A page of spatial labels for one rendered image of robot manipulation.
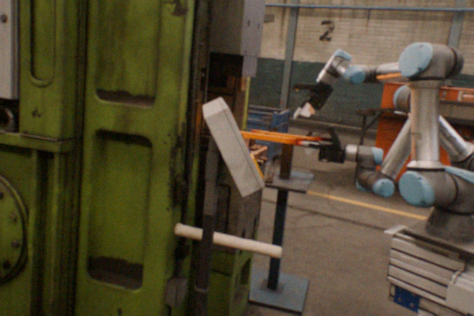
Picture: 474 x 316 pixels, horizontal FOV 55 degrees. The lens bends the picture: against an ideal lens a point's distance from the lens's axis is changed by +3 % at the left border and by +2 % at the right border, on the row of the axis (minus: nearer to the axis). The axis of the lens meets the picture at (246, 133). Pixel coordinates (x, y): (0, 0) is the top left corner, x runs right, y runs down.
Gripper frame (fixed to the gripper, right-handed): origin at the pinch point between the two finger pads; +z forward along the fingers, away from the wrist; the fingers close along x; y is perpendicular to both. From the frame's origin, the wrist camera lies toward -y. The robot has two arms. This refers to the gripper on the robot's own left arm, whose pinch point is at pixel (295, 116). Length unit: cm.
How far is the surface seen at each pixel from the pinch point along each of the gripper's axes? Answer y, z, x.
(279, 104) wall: -145, 159, 792
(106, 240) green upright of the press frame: -35, 86, -39
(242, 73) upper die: -29.1, -4.8, -12.1
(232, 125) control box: -6, -1, -72
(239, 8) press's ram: -43, -27, -17
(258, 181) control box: 10, 10, -68
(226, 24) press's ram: -45, -19, -17
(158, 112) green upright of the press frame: -41, 21, -44
